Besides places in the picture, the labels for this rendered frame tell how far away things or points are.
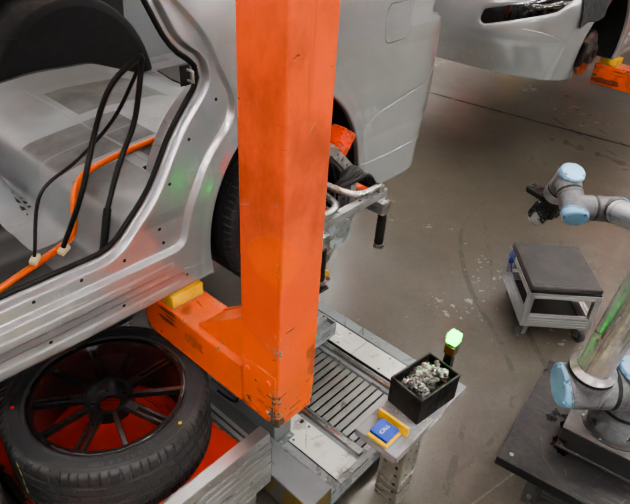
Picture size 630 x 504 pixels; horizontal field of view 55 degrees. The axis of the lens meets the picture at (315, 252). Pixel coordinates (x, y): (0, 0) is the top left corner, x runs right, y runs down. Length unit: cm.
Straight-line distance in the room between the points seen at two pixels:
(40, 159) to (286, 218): 126
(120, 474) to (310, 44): 131
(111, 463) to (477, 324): 200
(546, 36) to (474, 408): 254
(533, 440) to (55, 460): 159
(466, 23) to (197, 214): 284
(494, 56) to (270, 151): 317
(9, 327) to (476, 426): 187
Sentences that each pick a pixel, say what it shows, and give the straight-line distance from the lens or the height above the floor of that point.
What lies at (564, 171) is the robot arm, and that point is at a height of 110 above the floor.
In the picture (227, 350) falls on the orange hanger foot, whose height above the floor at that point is 68.
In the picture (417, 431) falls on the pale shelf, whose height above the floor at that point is 45.
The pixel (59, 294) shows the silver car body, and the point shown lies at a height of 93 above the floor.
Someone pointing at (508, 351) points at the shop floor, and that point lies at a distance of 317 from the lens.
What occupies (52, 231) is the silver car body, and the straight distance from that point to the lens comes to 242.
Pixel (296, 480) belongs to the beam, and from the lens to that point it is 233.
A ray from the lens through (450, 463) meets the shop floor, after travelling 263.
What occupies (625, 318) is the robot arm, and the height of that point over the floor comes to 95.
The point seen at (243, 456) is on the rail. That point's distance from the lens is 208.
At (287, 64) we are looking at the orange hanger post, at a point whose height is 166.
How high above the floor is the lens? 205
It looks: 35 degrees down
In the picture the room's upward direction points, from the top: 4 degrees clockwise
